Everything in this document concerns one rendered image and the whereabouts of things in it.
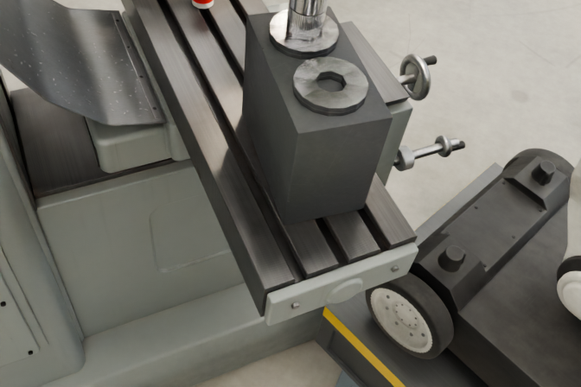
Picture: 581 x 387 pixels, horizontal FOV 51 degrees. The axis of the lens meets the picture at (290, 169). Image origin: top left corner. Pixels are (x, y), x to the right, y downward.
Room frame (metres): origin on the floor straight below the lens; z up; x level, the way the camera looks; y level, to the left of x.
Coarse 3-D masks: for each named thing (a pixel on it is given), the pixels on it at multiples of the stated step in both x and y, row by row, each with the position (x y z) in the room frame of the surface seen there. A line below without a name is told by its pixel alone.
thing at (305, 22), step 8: (296, 0) 0.62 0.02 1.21; (296, 8) 0.62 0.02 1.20; (304, 8) 0.61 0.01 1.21; (312, 8) 0.61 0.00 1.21; (320, 8) 0.62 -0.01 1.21; (288, 16) 0.63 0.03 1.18; (296, 16) 0.61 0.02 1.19; (304, 16) 0.61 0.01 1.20; (312, 16) 0.61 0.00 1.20; (320, 16) 0.62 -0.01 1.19; (288, 24) 0.62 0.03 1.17; (296, 24) 0.61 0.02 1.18; (304, 24) 0.61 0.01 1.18; (312, 24) 0.61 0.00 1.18; (320, 24) 0.62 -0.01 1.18; (288, 32) 0.62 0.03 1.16; (296, 32) 0.61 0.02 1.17; (304, 32) 0.61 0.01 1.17; (312, 32) 0.61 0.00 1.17; (320, 32) 0.62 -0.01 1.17; (304, 40) 0.61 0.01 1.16
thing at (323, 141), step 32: (256, 32) 0.63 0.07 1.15; (256, 64) 0.61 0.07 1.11; (288, 64) 0.58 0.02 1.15; (320, 64) 0.57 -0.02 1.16; (352, 64) 0.58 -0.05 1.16; (256, 96) 0.60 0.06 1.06; (288, 96) 0.52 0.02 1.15; (320, 96) 0.52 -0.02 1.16; (352, 96) 0.52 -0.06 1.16; (256, 128) 0.59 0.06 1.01; (288, 128) 0.49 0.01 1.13; (320, 128) 0.48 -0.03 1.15; (352, 128) 0.49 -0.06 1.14; (384, 128) 0.51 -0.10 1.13; (288, 160) 0.48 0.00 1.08; (320, 160) 0.48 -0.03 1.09; (352, 160) 0.50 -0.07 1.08; (288, 192) 0.47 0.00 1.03; (320, 192) 0.48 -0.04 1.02; (352, 192) 0.50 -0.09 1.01; (288, 224) 0.47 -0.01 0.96
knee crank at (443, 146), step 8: (440, 136) 1.07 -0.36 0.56; (432, 144) 1.06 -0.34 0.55; (440, 144) 1.06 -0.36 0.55; (448, 144) 1.05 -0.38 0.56; (456, 144) 1.07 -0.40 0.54; (464, 144) 1.09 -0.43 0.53; (400, 152) 0.99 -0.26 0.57; (408, 152) 1.00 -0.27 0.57; (416, 152) 1.02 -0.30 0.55; (424, 152) 1.02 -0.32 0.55; (432, 152) 1.03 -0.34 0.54; (440, 152) 1.05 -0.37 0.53; (448, 152) 1.04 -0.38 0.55; (400, 160) 0.99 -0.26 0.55; (408, 160) 0.98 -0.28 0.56; (400, 168) 0.98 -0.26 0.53; (408, 168) 0.98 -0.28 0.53
